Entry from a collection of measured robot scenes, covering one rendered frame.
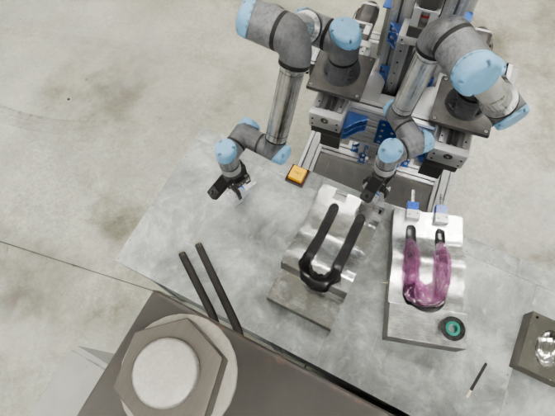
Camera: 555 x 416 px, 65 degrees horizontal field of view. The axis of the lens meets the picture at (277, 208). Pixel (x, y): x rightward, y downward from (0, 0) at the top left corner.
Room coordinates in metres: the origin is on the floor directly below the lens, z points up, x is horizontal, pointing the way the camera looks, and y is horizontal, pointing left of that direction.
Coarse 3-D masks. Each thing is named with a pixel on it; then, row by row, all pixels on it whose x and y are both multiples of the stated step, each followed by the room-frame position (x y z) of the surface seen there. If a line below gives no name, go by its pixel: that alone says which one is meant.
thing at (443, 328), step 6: (444, 318) 0.17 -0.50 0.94; (450, 318) 0.17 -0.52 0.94; (456, 318) 0.16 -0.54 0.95; (444, 324) 0.15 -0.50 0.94; (450, 324) 0.15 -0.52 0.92; (456, 324) 0.14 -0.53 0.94; (462, 324) 0.14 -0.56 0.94; (438, 330) 0.14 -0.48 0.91; (444, 330) 0.13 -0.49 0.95; (456, 330) 0.13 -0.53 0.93; (462, 330) 0.12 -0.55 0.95; (444, 336) 0.11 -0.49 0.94; (450, 336) 0.11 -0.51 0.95; (456, 336) 0.11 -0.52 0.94; (462, 336) 0.10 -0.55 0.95
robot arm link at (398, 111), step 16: (448, 16) 0.85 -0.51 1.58; (432, 32) 0.82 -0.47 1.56; (416, 48) 0.85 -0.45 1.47; (432, 48) 0.79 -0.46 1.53; (416, 64) 0.84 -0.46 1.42; (432, 64) 0.82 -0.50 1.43; (416, 80) 0.82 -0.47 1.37; (400, 96) 0.84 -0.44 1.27; (416, 96) 0.81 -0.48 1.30; (384, 112) 0.87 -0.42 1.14; (400, 112) 0.82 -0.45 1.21
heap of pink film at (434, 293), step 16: (416, 256) 0.40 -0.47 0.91; (448, 256) 0.38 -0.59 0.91; (416, 272) 0.34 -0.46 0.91; (432, 272) 0.33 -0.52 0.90; (448, 272) 0.32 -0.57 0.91; (416, 288) 0.29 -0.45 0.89; (432, 288) 0.28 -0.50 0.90; (448, 288) 0.27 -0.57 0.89; (416, 304) 0.24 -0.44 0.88; (432, 304) 0.23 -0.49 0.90
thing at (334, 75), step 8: (328, 56) 1.16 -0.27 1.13; (328, 64) 1.15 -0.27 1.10; (336, 64) 1.11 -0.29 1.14; (352, 64) 1.11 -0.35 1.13; (328, 72) 1.15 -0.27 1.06; (336, 72) 1.11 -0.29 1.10; (344, 72) 1.10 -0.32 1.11; (352, 72) 1.10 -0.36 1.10; (328, 80) 1.12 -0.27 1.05; (336, 80) 1.10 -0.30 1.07; (344, 80) 1.09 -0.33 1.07; (352, 80) 1.09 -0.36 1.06
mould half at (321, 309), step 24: (312, 216) 0.61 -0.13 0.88; (336, 216) 0.60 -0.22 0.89; (336, 240) 0.51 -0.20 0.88; (360, 240) 0.49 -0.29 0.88; (288, 264) 0.43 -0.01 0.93; (312, 264) 0.41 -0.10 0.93; (288, 288) 0.36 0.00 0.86; (336, 288) 0.32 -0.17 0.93; (312, 312) 0.26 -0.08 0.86; (336, 312) 0.25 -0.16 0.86
